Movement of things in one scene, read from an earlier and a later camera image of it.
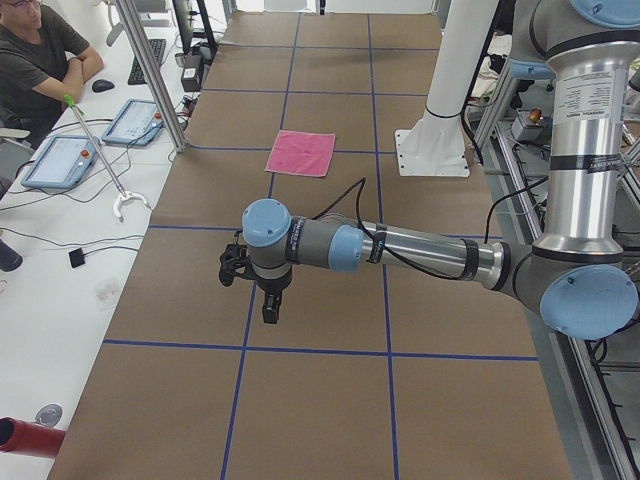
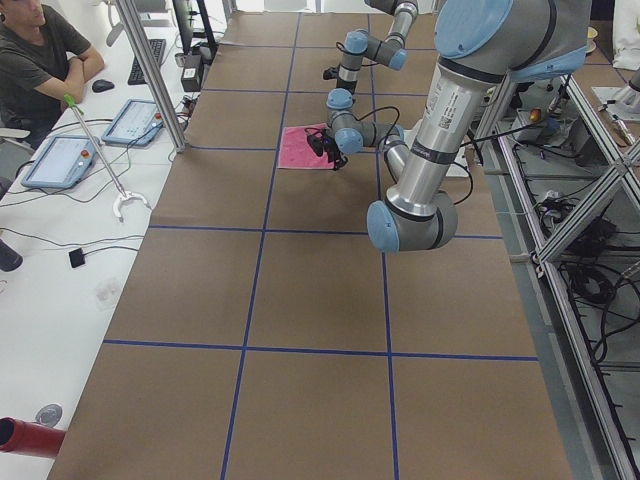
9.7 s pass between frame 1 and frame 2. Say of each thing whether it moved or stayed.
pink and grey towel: moved
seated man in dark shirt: stayed
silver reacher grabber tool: stayed
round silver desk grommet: stayed
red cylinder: stayed
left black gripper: moved
